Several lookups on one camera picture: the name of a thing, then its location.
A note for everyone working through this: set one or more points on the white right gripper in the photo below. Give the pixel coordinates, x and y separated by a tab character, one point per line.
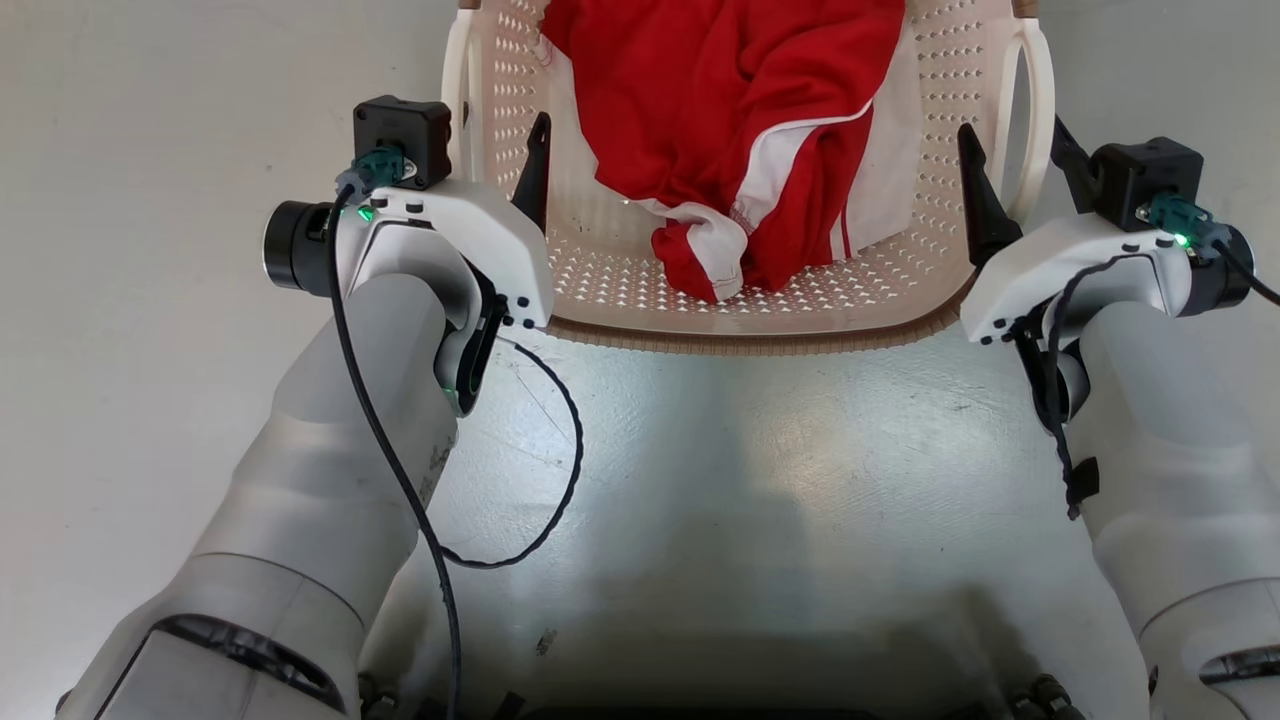
1070	255

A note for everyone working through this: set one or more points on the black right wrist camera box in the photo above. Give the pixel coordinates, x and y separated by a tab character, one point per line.
1140	170

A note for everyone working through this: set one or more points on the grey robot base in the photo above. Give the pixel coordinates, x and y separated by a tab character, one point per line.
700	685

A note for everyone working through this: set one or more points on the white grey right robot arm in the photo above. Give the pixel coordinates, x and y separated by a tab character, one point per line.
1170	470

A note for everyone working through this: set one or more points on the white cloth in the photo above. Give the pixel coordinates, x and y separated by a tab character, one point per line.
890	170

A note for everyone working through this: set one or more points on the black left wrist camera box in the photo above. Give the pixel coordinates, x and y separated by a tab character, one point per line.
405	125

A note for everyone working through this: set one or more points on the beige perforated plastic laundry basket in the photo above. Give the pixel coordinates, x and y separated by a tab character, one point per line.
620	280

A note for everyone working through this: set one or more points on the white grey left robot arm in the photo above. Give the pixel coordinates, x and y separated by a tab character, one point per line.
320	480

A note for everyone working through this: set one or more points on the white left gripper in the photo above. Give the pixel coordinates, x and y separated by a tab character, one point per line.
480	230

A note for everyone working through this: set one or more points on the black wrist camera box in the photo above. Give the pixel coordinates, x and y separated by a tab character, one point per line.
1140	170
405	125

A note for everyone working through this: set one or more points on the red garment with white stripes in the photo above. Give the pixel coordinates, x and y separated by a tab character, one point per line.
700	100

